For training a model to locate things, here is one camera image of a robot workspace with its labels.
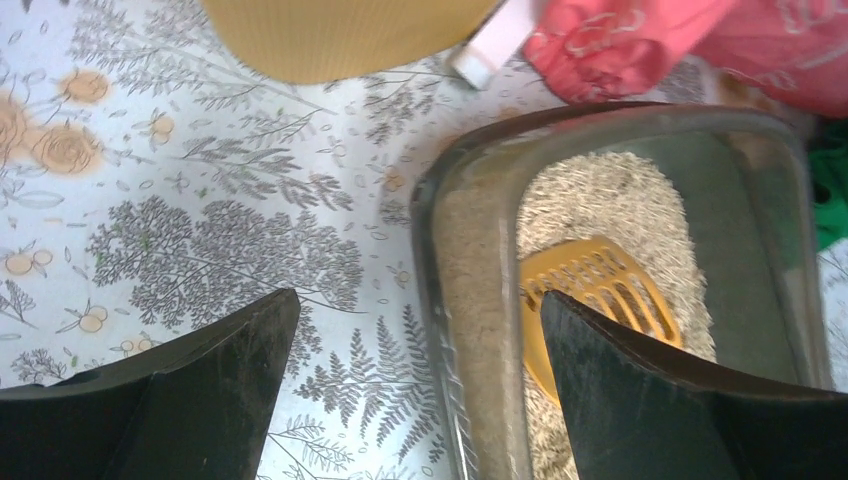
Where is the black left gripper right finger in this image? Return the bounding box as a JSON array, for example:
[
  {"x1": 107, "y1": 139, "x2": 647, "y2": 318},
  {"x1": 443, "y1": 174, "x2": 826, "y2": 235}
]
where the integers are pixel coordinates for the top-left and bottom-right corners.
[{"x1": 541, "y1": 291, "x2": 847, "y2": 479}]

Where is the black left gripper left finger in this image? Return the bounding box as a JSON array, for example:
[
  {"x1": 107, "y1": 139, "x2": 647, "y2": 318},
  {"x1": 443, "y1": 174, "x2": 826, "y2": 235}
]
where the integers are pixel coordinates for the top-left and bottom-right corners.
[{"x1": 1, "y1": 289, "x2": 301, "y2": 479}]

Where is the yellow litter scoop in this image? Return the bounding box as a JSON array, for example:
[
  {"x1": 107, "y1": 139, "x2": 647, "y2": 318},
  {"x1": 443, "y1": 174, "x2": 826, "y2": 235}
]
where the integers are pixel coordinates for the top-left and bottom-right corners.
[{"x1": 519, "y1": 236, "x2": 683, "y2": 404}]

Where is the grey translucent litter box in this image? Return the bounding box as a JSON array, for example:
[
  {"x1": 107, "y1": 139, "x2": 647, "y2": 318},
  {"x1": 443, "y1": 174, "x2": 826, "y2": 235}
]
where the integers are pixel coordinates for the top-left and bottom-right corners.
[{"x1": 411, "y1": 102, "x2": 833, "y2": 479}]

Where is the yellow ribbed trash bin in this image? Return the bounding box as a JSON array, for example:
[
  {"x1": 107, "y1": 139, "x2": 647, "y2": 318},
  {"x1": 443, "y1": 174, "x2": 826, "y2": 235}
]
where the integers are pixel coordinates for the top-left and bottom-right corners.
[{"x1": 202, "y1": 0, "x2": 498, "y2": 85}]

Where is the beige cat litter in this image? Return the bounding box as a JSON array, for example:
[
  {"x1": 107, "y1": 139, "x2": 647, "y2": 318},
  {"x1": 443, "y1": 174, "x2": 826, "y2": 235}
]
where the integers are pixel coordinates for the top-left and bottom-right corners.
[{"x1": 515, "y1": 151, "x2": 718, "y2": 480}]

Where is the green t-shirt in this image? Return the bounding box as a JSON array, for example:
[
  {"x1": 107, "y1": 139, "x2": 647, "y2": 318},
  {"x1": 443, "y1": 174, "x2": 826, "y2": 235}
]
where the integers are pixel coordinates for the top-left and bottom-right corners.
[{"x1": 807, "y1": 119, "x2": 847, "y2": 251}]

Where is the pink patterned jacket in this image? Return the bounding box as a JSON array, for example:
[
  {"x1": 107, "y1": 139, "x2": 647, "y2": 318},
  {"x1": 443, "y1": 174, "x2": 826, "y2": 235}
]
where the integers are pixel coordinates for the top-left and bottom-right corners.
[{"x1": 523, "y1": 0, "x2": 847, "y2": 118}]

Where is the white clothes rack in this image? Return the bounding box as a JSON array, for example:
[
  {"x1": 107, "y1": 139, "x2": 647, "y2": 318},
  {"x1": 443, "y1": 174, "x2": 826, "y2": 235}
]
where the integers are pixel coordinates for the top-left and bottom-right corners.
[{"x1": 448, "y1": 0, "x2": 547, "y2": 90}]

